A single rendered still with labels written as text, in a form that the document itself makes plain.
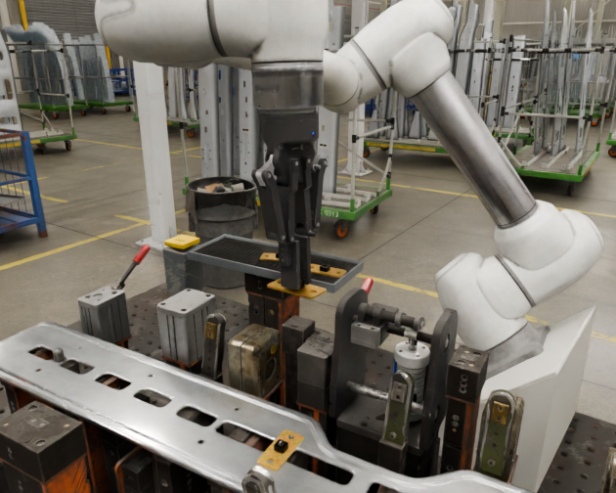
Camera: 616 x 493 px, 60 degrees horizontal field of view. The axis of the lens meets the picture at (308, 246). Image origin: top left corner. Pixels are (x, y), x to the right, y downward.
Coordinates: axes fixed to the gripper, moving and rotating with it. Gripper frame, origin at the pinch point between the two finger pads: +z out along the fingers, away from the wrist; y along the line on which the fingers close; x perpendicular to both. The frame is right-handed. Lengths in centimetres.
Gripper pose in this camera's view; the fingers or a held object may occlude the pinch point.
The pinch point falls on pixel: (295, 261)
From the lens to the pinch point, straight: 73.7
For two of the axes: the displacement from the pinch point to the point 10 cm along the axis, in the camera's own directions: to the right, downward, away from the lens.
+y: -6.1, 2.5, -7.5
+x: 7.9, 1.6, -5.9
